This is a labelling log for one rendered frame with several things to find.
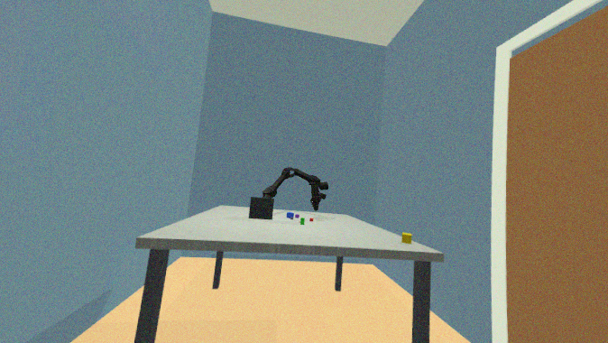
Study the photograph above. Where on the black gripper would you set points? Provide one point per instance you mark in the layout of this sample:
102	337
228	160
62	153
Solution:
315	199

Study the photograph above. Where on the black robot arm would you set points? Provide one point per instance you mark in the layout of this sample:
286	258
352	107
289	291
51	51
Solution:
314	181

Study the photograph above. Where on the small yellow block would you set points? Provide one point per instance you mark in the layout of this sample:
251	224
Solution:
406	238

